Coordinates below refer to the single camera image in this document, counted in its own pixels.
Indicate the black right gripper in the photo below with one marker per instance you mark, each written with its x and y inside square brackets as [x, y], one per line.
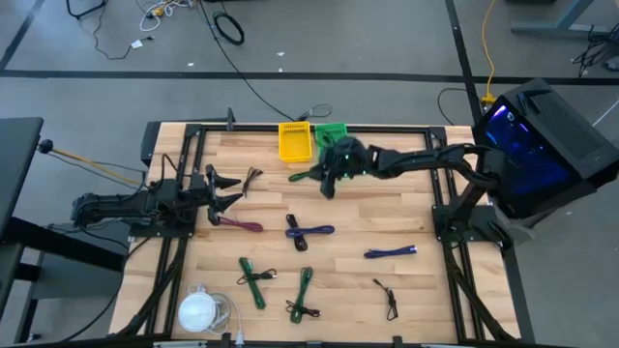
[345, 157]

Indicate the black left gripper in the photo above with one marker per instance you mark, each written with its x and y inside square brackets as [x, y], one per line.
[211, 193]

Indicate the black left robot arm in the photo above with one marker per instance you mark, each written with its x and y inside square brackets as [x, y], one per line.
[121, 205]

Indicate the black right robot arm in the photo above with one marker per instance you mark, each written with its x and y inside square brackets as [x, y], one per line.
[435, 159]

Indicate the yellow plastic basket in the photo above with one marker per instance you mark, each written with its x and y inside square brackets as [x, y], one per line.
[295, 145]

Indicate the green plastic basket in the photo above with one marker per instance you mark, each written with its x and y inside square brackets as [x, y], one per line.
[333, 130]

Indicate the white round dome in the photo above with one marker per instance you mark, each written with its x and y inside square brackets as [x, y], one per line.
[196, 311]

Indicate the white power adapter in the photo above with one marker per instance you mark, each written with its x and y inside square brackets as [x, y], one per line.
[137, 44]

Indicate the black knobbed yellow rod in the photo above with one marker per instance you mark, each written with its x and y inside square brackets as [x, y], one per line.
[45, 146]

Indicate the black desk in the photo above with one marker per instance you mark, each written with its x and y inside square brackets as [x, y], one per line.
[17, 154]

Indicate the black computer tower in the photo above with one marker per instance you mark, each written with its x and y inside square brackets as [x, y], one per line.
[556, 135]

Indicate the grey desk leg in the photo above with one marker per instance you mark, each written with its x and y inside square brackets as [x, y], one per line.
[556, 26]

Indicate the black aluminium table frame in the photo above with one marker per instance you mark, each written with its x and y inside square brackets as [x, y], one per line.
[242, 128]

